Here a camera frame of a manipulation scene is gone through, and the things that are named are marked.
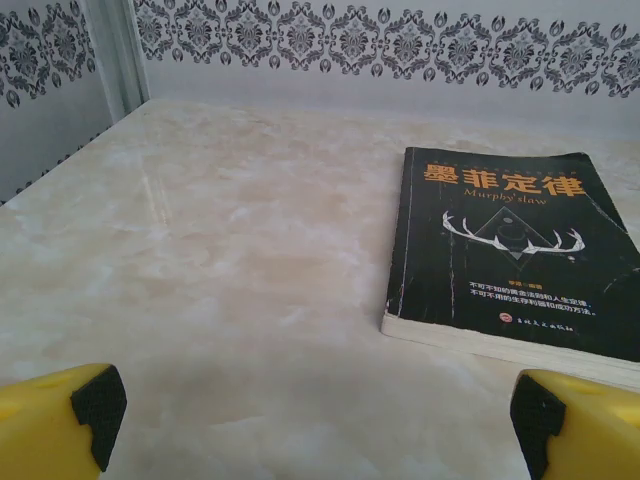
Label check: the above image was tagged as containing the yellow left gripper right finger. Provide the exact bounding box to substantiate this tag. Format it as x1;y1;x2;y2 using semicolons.
508;368;640;480

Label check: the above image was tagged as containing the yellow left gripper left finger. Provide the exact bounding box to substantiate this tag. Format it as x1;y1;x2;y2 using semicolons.
0;363;128;480

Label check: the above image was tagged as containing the black Murphy's law book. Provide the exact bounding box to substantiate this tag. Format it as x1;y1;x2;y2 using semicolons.
380;146;640;392

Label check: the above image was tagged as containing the aluminium frame post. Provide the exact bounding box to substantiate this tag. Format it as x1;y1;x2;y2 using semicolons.
107;0;151;119

